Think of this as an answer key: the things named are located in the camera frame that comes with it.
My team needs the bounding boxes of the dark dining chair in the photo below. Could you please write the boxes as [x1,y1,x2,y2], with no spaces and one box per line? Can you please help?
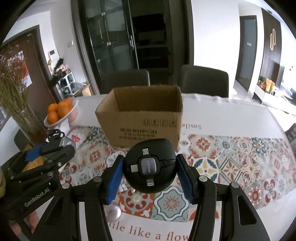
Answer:
[100,69,150,94]
[178,65,229,98]

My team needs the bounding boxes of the glass vase dried flowers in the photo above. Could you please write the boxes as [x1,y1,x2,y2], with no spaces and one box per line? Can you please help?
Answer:
[1,47,47,146]

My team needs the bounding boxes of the brown cardboard box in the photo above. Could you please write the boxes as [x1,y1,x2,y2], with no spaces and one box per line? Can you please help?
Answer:
[95,85,183,150]

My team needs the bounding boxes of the black round cable hub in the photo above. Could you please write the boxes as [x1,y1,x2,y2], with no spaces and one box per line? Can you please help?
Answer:
[122,138,177,194]

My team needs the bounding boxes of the white tv console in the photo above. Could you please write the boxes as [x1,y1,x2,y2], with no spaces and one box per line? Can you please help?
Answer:
[254,86,295,114]

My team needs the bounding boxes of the orange fruit right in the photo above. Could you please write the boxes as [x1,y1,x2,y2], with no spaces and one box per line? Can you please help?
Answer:
[57,101,70,118]

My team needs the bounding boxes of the black clip gadget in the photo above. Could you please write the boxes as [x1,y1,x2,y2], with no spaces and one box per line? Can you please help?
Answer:
[43,129,76,152]

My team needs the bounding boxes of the brown entrance door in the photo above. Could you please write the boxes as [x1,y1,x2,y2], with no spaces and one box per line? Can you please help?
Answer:
[1,25,58,121]

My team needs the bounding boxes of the white shoe rack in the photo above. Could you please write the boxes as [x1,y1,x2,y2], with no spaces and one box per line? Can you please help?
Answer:
[56,72,75,99]

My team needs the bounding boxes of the woven yellow tissue box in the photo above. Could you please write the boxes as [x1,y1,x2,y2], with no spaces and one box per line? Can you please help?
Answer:
[22,144,46,172]

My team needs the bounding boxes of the dark side chair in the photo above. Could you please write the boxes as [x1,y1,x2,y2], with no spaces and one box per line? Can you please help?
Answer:
[285,123,296,149]

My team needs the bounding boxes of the right dark dining chair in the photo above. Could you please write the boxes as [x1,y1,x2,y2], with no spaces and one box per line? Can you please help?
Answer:
[178,65,229,98]

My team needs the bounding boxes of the orange fruit front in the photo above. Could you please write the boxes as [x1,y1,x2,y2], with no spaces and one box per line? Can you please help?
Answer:
[47,111,59,125]

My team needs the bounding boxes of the left dark dining chair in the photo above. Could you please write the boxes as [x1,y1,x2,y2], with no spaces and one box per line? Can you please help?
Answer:
[100,69,150,94]

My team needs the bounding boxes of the cardboard box on floor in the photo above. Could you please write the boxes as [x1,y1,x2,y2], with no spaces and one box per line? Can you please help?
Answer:
[78,84,93,96]

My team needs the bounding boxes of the silver oval case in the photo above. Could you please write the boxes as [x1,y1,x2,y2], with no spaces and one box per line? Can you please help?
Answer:
[104,202,122,222]

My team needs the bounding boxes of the orange fruit left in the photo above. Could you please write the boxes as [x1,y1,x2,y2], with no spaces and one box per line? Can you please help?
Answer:
[47,103,58,113]

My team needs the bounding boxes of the dark glass cabinet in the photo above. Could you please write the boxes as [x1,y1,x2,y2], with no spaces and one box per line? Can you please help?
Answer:
[71,1,193,84]

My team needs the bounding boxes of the red white door poster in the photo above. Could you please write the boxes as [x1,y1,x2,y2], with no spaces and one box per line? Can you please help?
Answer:
[8,50,32,87]

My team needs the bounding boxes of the floral fabric tissue pouch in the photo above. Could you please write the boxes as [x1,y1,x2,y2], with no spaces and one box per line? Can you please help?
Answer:
[67,126,92,149]

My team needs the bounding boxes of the patterned table runner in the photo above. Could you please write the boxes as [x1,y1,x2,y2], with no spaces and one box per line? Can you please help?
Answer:
[59,126,295,222]

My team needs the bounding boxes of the white fruit basket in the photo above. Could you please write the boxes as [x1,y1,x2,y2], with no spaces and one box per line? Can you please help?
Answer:
[44,98,80,128]

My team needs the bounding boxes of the dark wall panel logo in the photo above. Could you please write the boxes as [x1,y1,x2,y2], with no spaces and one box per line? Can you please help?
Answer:
[260,9,282,83]

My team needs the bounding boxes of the person left hand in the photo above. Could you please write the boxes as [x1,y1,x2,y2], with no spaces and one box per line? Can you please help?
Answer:
[9,211,39,240]

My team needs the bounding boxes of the orange fruit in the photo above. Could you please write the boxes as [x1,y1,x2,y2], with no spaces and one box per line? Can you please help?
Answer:
[47,103,58,113]
[57,101,70,118]
[47,111,59,125]

